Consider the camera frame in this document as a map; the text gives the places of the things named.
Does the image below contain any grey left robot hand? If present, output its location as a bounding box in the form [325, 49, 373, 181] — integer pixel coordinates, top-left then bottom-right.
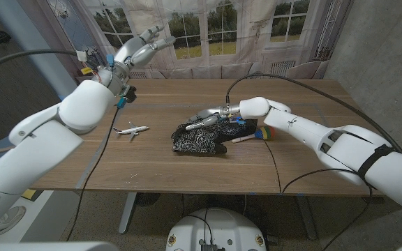
[92, 24, 178, 103]

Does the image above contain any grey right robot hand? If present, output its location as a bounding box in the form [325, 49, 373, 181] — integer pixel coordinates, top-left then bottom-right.
[185, 104, 247, 132]

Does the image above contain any black paisley bandana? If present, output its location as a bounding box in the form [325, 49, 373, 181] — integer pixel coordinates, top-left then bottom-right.
[171, 118, 258, 156]

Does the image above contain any colourful striped wooden maraca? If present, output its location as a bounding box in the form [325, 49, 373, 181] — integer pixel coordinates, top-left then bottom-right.
[231, 125, 276, 144]

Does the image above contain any white toy airplane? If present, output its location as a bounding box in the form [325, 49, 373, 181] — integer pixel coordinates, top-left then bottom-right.
[112, 121, 150, 142]

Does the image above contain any printed window backdrop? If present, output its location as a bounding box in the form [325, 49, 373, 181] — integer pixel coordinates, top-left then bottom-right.
[45, 0, 354, 80]

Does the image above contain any white column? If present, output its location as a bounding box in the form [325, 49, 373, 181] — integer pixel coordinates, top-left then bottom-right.
[0, 0, 89, 111]

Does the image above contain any black ribbed round object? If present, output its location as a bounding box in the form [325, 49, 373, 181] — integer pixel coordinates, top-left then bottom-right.
[136, 192, 162, 207]

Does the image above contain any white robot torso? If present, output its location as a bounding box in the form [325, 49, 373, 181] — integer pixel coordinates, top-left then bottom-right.
[165, 207, 267, 251]

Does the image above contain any grey table leg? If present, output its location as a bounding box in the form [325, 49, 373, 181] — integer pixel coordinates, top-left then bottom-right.
[118, 192, 138, 234]
[295, 195, 318, 241]

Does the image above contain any yellow and black pad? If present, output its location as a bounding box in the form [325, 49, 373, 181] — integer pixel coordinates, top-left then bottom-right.
[21, 188, 44, 203]

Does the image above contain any white sneaker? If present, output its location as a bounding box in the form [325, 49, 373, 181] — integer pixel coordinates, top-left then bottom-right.
[0, 205, 27, 242]

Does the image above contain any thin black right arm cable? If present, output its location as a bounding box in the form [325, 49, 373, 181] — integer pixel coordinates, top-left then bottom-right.
[262, 138, 373, 251]

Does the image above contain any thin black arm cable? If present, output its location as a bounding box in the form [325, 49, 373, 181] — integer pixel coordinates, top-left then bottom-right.
[262, 138, 373, 251]
[66, 100, 126, 242]

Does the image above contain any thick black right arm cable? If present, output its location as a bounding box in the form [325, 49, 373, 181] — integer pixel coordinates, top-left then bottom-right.
[225, 73, 402, 155]

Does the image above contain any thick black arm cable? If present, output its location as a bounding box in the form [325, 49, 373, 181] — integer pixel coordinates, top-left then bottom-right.
[0, 48, 84, 78]
[225, 73, 402, 155]

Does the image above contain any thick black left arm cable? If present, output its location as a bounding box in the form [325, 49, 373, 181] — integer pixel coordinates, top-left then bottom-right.
[0, 48, 84, 78]

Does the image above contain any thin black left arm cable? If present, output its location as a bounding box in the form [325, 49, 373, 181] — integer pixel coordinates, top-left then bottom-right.
[66, 100, 126, 242]

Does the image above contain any black torso cable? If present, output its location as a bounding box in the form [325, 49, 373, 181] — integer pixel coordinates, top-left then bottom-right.
[186, 208, 213, 245]

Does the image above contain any black right arm strap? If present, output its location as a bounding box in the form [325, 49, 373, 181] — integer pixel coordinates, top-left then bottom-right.
[357, 144, 396, 181]

